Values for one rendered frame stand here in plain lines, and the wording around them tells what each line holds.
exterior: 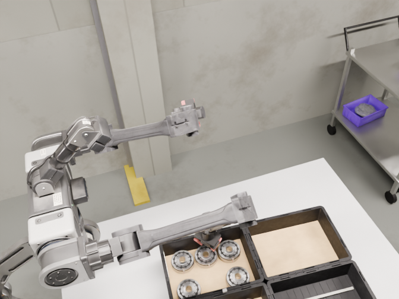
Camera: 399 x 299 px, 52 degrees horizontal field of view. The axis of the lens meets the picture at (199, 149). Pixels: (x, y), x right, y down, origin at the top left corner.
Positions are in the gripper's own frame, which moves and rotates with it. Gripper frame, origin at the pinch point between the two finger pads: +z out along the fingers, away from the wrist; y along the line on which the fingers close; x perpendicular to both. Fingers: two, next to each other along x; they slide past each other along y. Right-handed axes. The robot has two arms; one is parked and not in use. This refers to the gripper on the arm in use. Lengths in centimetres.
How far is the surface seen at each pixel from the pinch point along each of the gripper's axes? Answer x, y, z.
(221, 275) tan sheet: 5.2, -9.8, 9.0
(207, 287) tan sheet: 13.3, -7.1, 8.9
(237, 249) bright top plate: -8.4, -10.4, 6.4
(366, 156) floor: -186, -43, 95
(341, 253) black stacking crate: -28, -52, 4
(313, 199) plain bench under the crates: -66, -29, 23
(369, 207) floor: -135, -58, 94
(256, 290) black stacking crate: 7.2, -27.2, 2.3
